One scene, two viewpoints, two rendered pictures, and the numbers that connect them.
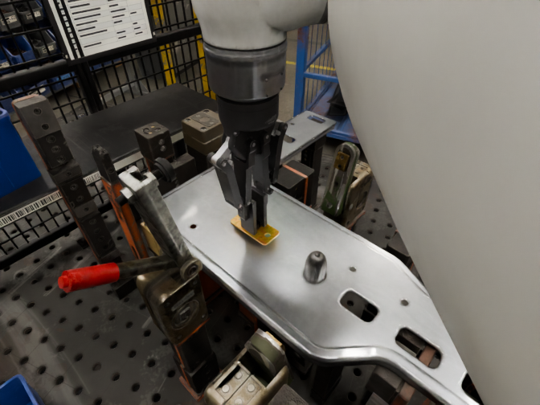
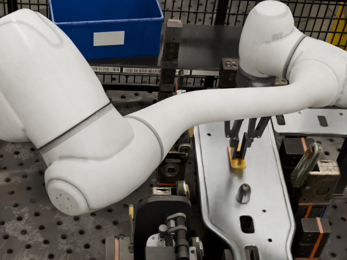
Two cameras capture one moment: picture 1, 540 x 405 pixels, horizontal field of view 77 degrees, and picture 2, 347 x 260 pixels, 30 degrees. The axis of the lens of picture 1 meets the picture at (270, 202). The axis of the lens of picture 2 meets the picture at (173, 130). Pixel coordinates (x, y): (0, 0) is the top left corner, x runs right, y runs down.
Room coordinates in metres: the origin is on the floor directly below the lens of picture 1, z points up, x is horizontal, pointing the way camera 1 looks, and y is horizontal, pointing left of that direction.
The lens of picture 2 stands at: (-0.61, -0.56, 2.19)
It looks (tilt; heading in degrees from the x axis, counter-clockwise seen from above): 44 degrees down; 39
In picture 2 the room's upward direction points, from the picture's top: 8 degrees clockwise
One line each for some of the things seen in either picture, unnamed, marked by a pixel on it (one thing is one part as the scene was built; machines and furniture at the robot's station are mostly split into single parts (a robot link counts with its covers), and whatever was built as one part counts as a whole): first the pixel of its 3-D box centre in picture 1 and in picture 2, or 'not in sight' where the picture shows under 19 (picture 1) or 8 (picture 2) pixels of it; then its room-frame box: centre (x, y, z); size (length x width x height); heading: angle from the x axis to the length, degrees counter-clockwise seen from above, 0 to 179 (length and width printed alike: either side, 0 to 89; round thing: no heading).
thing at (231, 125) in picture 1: (249, 123); not in sight; (0.39, 0.03, 1.21); 0.08 x 0.07 x 0.09; 138
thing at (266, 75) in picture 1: (246, 65); (256, 75); (0.39, 0.03, 1.28); 0.09 x 0.09 x 0.06
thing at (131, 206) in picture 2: not in sight; (131, 224); (0.00, 0.01, 1.09); 0.10 x 0.01 x 0.01; 48
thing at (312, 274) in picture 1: (315, 267); (243, 193); (0.30, -0.07, 1.02); 0.03 x 0.03 x 0.07
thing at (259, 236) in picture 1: (254, 225); (237, 155); (0.39, 0.03, 1.02); 0.08 x 0.04 x 0.01; 48
